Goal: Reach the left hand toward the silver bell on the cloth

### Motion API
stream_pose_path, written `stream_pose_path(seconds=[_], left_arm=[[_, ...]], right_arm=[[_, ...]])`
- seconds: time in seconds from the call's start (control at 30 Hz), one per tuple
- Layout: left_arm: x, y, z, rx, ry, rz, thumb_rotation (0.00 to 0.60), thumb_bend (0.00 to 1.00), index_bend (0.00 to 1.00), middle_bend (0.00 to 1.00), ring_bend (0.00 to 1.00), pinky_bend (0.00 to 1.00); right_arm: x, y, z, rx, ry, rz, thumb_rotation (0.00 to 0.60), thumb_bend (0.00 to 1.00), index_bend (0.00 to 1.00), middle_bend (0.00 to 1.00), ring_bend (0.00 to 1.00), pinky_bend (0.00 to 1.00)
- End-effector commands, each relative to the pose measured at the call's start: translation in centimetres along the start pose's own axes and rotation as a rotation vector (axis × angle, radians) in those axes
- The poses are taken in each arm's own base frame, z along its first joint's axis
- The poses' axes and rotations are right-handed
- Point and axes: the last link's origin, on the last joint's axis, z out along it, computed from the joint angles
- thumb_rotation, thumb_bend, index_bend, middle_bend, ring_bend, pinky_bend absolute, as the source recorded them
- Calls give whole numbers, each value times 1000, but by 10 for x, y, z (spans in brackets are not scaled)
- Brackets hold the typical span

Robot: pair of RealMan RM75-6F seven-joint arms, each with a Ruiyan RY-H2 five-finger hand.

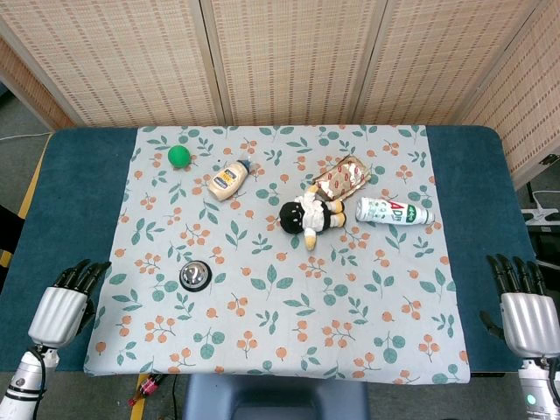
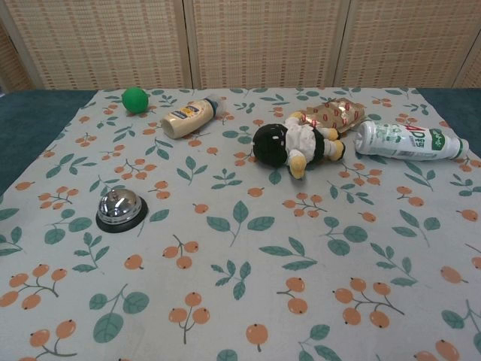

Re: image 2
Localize silver call bell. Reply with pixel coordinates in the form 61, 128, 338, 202
95, 189, 149, 233

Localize floral fruit print tablecloth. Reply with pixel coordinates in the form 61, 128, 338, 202
0, 86, 481, 361

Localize black and white plush doll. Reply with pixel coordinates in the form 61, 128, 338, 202
250, 117, 347, 180

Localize cream mayonnaise squeeze bottle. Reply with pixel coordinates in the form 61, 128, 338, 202
160, 95, 221, 141

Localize gold red snack packet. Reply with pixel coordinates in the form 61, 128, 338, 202
293, 96, 367, 134

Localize green ball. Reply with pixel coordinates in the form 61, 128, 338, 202
123, 86, 151, 114

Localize woven bamboo folding screen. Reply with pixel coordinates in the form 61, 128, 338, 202
0, 0, 481, 93

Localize white green drink bottle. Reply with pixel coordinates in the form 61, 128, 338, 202
354, 120, 470, 162

